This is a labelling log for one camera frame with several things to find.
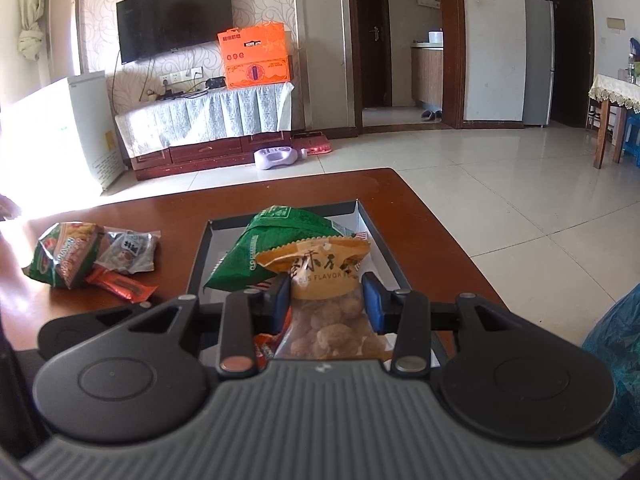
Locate yellow clear biscuit bag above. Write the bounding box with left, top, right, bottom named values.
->
left=256, top=236, right=392, bottom=361

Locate long orange snack bar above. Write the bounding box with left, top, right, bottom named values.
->
left=86, top=266, right=157, bottom=304

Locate green striped snack bag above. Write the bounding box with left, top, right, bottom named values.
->
left=205, top=205, right=354, bottom=292

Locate grey clear peanut packet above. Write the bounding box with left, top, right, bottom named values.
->
left=96, top=228, right=162, bottom=275

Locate green shrimp chips bag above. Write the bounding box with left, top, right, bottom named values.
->
left=23, top=222, right=104, bottom=289

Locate small orange snack packet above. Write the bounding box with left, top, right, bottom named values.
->
left=254, top=334, right=281, bottom=368

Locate dark grey shallow box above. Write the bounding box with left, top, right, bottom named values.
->
left=185, top=198, right=457, bottom=366

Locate purple detergent bottle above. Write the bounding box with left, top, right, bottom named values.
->
left=254, top=146, right=308, bottom=170

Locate red floor mat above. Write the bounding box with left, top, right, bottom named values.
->
left=291, top=131, right=332, bottom=156

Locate pair of slippers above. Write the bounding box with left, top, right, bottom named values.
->
left=421, top=110, right=442, bottom=122

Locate blue plastic bag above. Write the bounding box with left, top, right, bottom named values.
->
left=582, top=285, right=640, bottom=456

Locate white patterned cabinet cloth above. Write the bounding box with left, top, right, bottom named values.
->
left=115, top=82, right=294, bottom=158

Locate white chest freezer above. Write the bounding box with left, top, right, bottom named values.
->
left=1, top=72, right=126, bottom=217

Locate black set-top box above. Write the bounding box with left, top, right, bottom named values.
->
left=205, top=76, right=227, bottom=90

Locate wooden kitchen counter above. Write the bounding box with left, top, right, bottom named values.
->
left=411, top=46, right=444, bottom=110

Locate orange gift box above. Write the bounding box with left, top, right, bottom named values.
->
left=217, top=22, right=291, bottom=89

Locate blue plastic stool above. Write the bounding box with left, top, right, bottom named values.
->
left=623, top=112, right=640, bottom=167

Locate wooden dining table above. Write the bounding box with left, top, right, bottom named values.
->
left=593, top=101, right=630, bottom=169

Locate cream lace tablecloth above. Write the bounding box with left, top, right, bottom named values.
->
left=589, top=74, right=640, bottom=114

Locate tied cream curtain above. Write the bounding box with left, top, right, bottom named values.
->
left=17, top=0, right=46, bottom=62

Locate black wall television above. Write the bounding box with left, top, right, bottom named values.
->
left=116, top=0, right=233, bottom=64

